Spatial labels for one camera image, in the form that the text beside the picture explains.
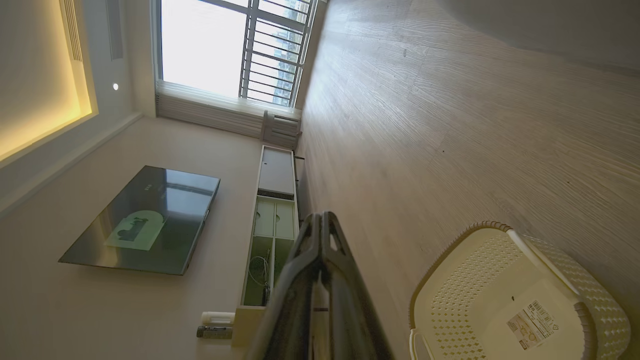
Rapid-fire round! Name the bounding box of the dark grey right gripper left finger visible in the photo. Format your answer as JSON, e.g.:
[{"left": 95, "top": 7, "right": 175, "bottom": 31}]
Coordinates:
[{"left": 245, "top": 213, "right": 322, "bottom": 360}]

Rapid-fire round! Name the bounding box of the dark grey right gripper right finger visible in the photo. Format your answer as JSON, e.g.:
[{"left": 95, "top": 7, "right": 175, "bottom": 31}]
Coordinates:
[{"left": 319, "top": 211, "right": 396, "bottom": 360}]

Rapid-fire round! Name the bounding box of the white cylinder device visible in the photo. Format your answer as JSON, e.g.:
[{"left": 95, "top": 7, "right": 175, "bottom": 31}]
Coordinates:
[{"left": 200, "top": 311, "right": 236, "bottom": 326}]

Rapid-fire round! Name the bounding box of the low white TV console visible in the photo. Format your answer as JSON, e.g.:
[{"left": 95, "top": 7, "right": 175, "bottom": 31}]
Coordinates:
[{"left": 231, "top": 144, "right": 302, "bottom": 347}]

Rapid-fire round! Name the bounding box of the small grey slatted side table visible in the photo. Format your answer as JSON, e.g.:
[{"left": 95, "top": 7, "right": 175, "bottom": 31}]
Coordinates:
[{"left": 260, "top": 110, "right": 303, "bottom": 151}]

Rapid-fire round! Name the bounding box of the black flat screen television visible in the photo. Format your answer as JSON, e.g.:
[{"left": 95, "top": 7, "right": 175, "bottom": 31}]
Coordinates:
[{"left": 58, "top": 165, "right": 221, "bottom": 276}]

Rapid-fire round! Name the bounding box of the grey window balcony railing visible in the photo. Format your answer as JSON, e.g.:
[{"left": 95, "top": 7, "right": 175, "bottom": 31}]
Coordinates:
[{"left": 239, "top": 0, "right": 319, "bottom": 108}]

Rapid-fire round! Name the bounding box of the cream plastic laundry basket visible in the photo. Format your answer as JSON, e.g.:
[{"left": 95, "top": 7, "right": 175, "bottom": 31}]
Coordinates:
[{"left": 408, "top": 221, "right": 632, "bottom": 360}]

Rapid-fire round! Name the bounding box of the beige sheer curtain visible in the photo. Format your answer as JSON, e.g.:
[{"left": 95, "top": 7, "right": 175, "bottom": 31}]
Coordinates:
[{"left": 154, "top": 79, "right": 304, "bottom": 149}]

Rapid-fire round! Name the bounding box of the white cable bundle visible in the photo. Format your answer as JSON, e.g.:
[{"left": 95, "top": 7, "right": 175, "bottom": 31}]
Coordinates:
[{"left": 248, "top": 255, "right": 271, "bottom": 290}]

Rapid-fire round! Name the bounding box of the paper label sticker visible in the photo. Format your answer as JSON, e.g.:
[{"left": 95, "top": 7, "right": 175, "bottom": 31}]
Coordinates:
[{"left": 506, "top": 300, "right": 559, "bottom": 351}]

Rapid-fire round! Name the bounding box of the dark grey cylinder device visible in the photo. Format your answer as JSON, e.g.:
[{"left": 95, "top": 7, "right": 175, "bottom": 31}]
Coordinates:
[{"left": 196, "top": 325, "right": 234, "bottom": 340}]

